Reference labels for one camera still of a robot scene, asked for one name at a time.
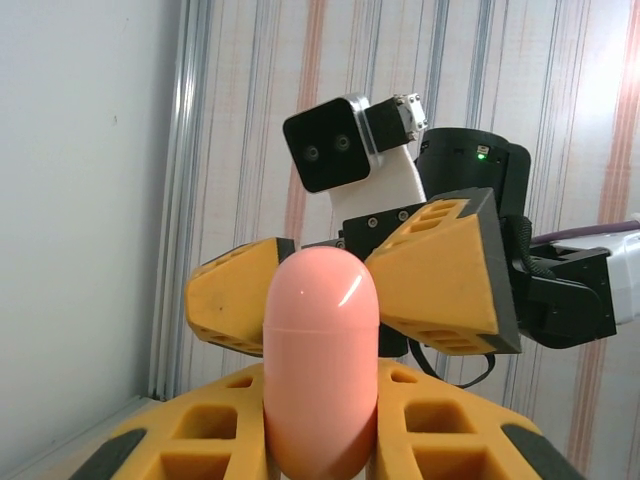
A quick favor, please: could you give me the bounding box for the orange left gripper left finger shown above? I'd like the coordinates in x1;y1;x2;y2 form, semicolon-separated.
64;362;281;480

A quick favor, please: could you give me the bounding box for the pink earbud charging case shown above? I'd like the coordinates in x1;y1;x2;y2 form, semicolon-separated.
262;248;384;480

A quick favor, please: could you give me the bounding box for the aluminium corner post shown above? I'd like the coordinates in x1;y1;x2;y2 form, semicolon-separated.
147;0;211;404

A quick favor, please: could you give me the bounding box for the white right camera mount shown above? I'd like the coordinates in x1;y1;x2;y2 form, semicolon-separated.
327;144;427;227

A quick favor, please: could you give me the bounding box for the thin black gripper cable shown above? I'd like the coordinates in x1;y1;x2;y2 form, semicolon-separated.
409;339;497;389

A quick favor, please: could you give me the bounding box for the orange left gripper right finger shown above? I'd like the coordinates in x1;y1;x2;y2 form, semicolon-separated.
367;357;589;480

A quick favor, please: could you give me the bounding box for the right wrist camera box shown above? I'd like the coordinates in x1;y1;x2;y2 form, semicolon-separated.
282;92;376;195

